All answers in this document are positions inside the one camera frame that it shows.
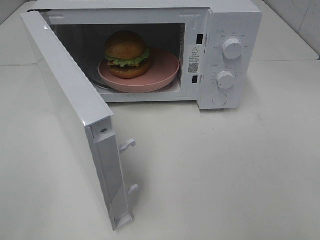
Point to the pink round plate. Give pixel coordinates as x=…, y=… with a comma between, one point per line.
x=164, y=67

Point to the white door release button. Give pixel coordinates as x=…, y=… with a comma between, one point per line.
x=220, y=99

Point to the white microwave door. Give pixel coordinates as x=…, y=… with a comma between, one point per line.
x=86, y=119

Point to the burger with lettuce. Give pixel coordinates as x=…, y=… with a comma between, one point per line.
x=127, y=55

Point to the glass microwave turntable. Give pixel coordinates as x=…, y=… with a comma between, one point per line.
x=100, y=83

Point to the lower white timer knob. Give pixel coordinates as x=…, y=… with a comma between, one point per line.
x=225, y=79

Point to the white microwave oven body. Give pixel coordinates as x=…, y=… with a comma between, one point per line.
x=192, y=30

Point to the upper white power knob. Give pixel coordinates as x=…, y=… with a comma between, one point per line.
x=232, y=47

